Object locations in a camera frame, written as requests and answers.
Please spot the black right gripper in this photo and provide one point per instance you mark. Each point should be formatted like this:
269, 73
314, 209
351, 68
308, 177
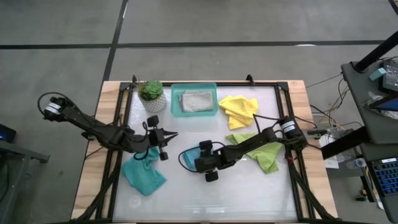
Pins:
208, 161

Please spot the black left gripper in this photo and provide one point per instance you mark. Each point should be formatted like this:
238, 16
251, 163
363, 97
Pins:
157, 138

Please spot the light blue microfiber towel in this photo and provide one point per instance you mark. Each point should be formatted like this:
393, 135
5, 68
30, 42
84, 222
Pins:
188, 160

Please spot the grey waffle-weave towel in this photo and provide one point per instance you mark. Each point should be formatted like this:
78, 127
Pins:
197, 101

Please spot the teal microfiber towel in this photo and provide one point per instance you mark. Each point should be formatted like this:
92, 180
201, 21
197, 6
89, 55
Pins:
143, 177

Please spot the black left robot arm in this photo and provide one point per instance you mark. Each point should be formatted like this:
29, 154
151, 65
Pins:
93, 127

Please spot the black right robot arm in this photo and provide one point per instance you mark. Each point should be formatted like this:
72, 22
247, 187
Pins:
248, 144

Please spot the lime green microfiber towel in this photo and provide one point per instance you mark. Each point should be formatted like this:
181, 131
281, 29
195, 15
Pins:
267, 158

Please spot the yellow microfiber towel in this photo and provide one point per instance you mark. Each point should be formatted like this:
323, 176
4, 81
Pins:
239, 109

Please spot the white patterned plant pot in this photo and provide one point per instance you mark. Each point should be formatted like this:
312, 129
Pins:
155, 105

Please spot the translucent teal plastic bin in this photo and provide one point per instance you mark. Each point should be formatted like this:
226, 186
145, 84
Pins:
174, 102

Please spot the green artificial succulent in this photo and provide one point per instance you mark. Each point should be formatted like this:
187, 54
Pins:
150, 89

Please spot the white paper sheet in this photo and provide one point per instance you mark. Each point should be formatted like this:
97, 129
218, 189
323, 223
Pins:
331, 162

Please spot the clear plastic bottle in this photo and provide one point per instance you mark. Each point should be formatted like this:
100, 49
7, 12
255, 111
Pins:
357, 163

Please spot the grey metal bench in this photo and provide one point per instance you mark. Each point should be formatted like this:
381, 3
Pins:
18, 152

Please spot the yellow black tool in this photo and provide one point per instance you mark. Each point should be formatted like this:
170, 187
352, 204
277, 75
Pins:
361, 195

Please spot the black box with blue light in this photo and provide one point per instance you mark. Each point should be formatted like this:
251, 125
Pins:
7, 133

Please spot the dark grey side desk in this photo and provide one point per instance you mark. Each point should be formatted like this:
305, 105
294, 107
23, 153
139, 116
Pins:
373, 124

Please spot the black laptop keyboard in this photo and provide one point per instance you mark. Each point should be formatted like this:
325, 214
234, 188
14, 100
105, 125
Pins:
385, 177

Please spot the dark tablet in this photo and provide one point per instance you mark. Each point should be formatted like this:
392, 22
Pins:
388, 104

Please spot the small teal box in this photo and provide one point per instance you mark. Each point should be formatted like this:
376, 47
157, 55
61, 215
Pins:
377, 74

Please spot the black slanted pole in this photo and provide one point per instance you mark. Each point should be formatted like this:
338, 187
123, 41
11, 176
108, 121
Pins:
376, 53

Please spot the black electronic device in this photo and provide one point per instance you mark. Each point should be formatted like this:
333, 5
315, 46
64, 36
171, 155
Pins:
391, 77

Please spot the black frame clamp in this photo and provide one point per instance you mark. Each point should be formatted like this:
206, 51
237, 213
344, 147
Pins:
249, 79
134, 79

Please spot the black aluminium frame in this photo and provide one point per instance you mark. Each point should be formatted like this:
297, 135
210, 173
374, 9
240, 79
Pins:
264, 84

